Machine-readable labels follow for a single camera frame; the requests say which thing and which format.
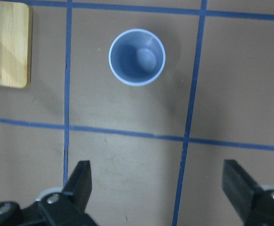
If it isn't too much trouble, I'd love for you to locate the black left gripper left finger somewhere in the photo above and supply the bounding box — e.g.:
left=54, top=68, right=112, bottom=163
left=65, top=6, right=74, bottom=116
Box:
left=0, top=161, right=97, bottom=226

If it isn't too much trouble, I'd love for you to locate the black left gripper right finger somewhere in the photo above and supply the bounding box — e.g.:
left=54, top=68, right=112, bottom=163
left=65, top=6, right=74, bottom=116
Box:
left=222, top=160, right=274, bottom=226

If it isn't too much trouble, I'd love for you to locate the light blue plastic cup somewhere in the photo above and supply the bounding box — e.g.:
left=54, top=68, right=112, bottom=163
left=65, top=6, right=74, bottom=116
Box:
left=108, top=28, right=166, bottom=87

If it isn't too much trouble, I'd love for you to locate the wooden cup stand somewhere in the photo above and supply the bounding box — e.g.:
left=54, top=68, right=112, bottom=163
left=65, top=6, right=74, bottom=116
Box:
left=0, top=1, right=32, bottom=89

